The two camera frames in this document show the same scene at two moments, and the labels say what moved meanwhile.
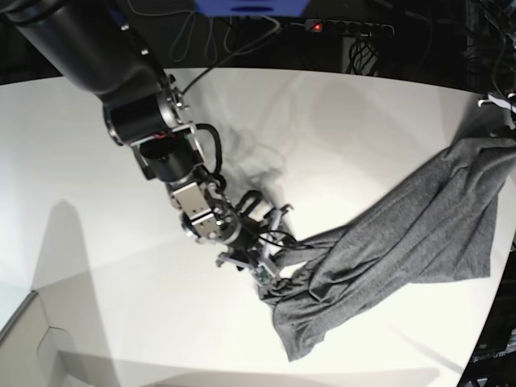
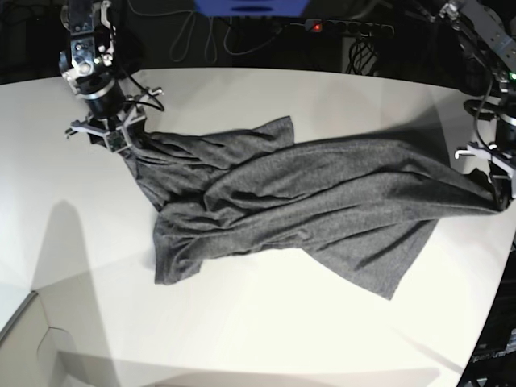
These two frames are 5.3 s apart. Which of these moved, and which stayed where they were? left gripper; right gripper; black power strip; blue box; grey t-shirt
Moved: right gripper; left gripper; grey t-shirt
Stayed: black power strip; blue box
